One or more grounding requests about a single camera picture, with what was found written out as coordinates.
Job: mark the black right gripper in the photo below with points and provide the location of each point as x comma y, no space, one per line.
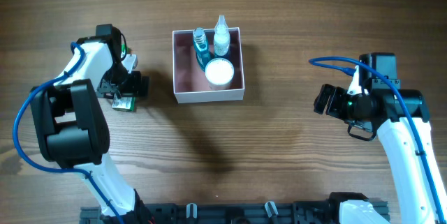
335,102

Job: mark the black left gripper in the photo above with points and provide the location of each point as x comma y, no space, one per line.
136,84

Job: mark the blue mouthwash bottle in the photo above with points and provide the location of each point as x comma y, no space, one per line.
201,47

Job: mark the cotton swab round container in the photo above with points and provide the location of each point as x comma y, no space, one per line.
219,73

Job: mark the dark blue clear-cap bottle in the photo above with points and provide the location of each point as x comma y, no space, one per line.
221,40

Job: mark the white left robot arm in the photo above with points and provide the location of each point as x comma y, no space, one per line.
71,128

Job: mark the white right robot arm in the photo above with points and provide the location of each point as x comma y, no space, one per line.
400,120

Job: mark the white box pink interior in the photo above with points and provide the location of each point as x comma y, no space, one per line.
189,82

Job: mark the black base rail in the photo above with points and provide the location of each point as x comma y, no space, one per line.
297,212

